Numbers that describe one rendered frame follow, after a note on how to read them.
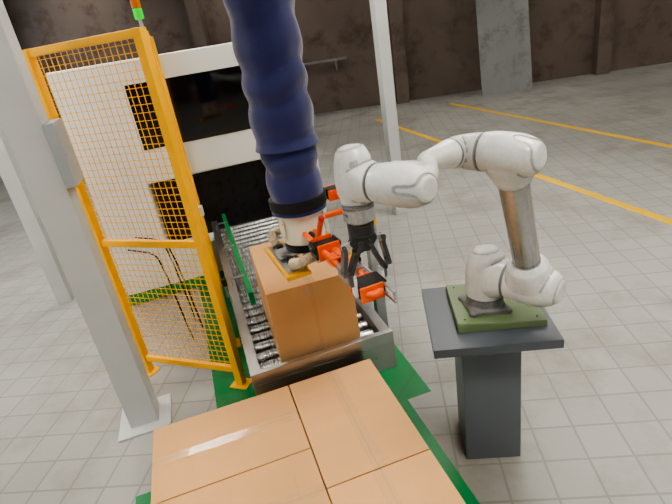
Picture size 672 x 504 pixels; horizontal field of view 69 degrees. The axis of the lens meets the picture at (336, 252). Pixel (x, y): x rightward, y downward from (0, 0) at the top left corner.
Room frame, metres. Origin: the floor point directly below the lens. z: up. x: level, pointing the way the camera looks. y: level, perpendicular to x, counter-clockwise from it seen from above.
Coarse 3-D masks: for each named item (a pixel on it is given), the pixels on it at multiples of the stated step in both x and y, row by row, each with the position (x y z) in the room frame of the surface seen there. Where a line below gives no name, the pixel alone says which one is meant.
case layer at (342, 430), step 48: (336, 384) 1.74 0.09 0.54; (384, 384) 1.68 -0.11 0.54; (192, 432) 1.59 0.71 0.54; (240, 432) 1.54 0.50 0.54; (288, 432) 1.50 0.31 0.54; (336, 432) 1.45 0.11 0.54; (384, 432) 1.41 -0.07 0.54; (192, 480) 1.34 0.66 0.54; (240, 480) 1.30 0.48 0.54; (288, 480) 1.27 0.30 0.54; (336, 480) 1.23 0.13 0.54; (384, 480) 1.20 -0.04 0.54; (432, 480) 1.17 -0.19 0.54
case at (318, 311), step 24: (264, 264) 2.24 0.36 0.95; (312, 264) 2.14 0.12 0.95; (264, 288) 1.98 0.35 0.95; (288, 288) 1.94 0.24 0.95; (312, 288) 1.96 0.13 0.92; (336, 288) 1.99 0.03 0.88; (288, 312) 1.93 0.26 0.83; (312, 312) 1.96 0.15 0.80; (336, 312) 1.98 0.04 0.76; (288, 336) 1.93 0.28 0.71; (312, 336) 1.95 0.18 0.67; (336, 336) 1.98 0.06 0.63; (360, 336) 2.00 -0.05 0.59
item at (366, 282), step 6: (360, 276) 1.29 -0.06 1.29; (366, 276) 1.28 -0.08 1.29; (372, 276) 1.28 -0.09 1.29; (360, 282) 1.25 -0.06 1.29; (366, 282) 1.25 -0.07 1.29; (372, 282) 1.24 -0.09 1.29; (378, 282) 1.24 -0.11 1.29; (360, 288) 1.23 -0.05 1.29; (366, 288) 1.22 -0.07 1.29; (372, 288) 1.22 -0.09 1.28; (360, 294) 1.22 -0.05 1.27; (384, 294) 1.23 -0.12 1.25; (366, 300) 1.22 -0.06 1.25; (372, 300) 1.22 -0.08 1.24
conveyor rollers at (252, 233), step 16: (240, 224) 4.01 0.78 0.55; (256, 224) 3.95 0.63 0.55; (272, 224) 3.89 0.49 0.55; (224, 240) 3.70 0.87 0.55; (240, 240) 3.64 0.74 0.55; (256, 240) 3.59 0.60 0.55; (240, 256) 3.36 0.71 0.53; (240, 288) 2.82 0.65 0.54; (256, 288) 2.77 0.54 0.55; (256, 304) 2.58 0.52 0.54; (256, 320) 2.40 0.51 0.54; (256, 336) 2.22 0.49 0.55; (272, 336) 2.23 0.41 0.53; (256, 352) 2.12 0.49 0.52; (272, 352) 2.06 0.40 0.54
